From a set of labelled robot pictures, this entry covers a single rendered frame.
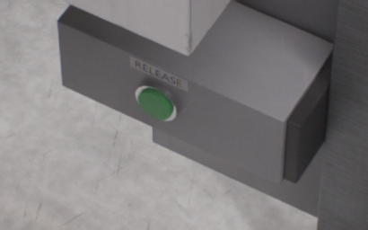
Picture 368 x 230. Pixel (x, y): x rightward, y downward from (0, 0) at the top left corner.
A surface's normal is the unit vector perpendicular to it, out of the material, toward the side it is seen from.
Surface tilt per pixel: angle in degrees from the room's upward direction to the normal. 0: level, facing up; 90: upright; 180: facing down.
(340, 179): 90
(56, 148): 0
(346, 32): 90
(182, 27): 90
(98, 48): 90
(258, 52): 0
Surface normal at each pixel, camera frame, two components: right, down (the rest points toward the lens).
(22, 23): 0.00, -0.61
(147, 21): -0.50, 0.69
